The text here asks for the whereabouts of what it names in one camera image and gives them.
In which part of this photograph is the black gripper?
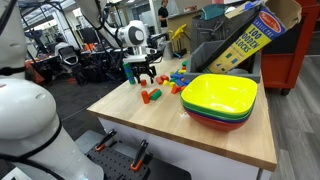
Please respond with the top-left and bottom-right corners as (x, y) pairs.
(132, 61), (158, 84)

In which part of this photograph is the wooden blocks cardboard box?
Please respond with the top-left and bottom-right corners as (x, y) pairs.
(203, 0), (303, 75)

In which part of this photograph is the long red wooden block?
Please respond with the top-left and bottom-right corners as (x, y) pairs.
(147, 87), (159, 97)
(141, 90), (151, 105)

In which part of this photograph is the green wooden cylinder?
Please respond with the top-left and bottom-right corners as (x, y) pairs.
(149, 89), (163, 102)

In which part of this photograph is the red triangular wooden block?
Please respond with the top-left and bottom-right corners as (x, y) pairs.
(170, 85), (182, 95)

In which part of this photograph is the metal cylinder cup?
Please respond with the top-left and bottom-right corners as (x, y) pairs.
(162, 40), (174, 62)

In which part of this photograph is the yellow tool on stand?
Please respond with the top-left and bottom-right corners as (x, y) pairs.
(169, 23), (189, 59)

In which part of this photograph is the grey plastic bin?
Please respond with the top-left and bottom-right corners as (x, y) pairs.
(184, 39), (262, 84)

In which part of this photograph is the person in black shirt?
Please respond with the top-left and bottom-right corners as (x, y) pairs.
(157, 0), (170, 34)

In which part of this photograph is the green plastic bowl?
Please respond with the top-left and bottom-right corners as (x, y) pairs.
(180, 98), (257, 121)

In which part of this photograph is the brown cardboard box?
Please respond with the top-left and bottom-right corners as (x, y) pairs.
(165, 9), (203, 54)

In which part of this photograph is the yellow plastic bowl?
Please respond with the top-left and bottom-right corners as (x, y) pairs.
(180, 73), (259, 116)

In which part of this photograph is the black clamp orange tip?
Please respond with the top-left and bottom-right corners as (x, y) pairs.
(130, 139), (149, 173)
(94, 129), (118, 153)

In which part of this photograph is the dark grey fabric basket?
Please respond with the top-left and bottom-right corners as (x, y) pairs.
(190, 9), (241, 54)

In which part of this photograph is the black office chair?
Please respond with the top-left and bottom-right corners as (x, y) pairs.
(58, 44), (81, 73)

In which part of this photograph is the blue plastic bowl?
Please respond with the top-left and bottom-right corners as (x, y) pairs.
(182, 104), (255, 124)

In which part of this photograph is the red plastic bowl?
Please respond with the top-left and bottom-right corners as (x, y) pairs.
(184, 108), (251, 132)

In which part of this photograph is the seated person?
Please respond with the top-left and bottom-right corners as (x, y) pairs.
(53, 33), (71, 56)

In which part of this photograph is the black perforated plate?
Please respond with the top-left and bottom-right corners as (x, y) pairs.
(84, 142), (151, 180)

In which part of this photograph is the teal object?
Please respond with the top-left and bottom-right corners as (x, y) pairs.
(199, 3), (226, 21)

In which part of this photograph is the red tool cart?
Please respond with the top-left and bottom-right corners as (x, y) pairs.
(260, 0), (320, 97)

